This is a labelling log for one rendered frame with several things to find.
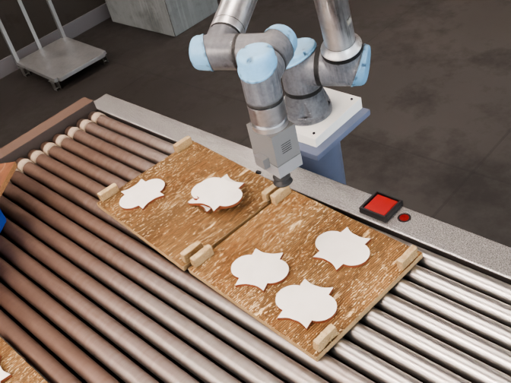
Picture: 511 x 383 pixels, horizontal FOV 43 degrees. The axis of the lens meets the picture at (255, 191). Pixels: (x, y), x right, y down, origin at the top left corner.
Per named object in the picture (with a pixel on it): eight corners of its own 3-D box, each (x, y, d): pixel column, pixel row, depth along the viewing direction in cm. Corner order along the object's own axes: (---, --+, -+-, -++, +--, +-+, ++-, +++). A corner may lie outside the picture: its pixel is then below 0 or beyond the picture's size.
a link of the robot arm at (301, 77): (289, 73, 201) (280, 34, 193) (331, 73, 196) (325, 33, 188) (277, 96, 193) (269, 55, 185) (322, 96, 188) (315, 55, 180)
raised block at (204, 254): (210, 251, 156) (207, 242, 155) (215, 254, 155) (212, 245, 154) (191, 265, 154) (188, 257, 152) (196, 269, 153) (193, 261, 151)
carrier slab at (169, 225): (194, 144, 197) (192, 140, 196) (287, 193, 170) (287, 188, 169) (98, 207, 182) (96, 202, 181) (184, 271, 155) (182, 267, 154)
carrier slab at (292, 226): (290, 192, 170) (290, 188, 169) (423, 257, 143) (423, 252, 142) (189, 273, 154) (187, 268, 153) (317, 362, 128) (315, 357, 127)
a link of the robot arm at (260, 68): (280, 38, 124) (267, 60, 118) (290, 87, 131) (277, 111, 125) (242, 39, 127) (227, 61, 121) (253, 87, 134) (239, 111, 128)
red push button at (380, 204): (378, 197, 162) (377, 193, 162) (398, 205, 159) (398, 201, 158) (363, 211, 159) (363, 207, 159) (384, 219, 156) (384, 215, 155)
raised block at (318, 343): (332, 329, 131) (331, 321, 129) (339, 333, 130) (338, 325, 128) (312, 349, 128) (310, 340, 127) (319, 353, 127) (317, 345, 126)
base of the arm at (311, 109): (309, 92, 209) (304, 65, 203) (342, 107, 199) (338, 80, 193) (274, 115, 204) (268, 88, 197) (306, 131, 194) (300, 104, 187)
